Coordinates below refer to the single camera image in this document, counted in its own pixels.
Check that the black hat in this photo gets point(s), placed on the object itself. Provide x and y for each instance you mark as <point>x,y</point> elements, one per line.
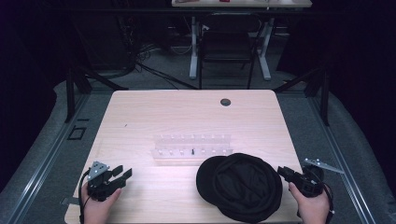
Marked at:
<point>239,187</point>

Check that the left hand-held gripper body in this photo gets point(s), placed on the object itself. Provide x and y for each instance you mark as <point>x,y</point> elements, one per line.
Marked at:
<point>99,182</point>

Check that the white-legged desk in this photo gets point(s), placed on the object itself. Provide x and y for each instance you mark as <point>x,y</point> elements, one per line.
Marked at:
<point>239,18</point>

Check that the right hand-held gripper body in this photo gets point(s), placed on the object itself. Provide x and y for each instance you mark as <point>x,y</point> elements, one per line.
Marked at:
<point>310,179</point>

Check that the clear acrylic peg rack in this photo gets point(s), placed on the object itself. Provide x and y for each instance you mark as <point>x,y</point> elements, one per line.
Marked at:
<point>191,148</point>

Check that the black metal stand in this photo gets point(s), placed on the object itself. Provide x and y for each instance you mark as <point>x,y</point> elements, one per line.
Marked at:
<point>81,84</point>
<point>314,90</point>

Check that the black chair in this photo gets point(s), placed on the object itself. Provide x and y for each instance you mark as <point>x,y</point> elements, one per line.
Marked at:
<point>229,43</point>

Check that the person's right hand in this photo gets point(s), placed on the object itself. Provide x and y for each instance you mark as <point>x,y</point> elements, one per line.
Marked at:
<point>310,208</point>

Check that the person's left hand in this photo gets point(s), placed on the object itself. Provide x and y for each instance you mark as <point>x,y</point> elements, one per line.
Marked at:
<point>100,207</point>

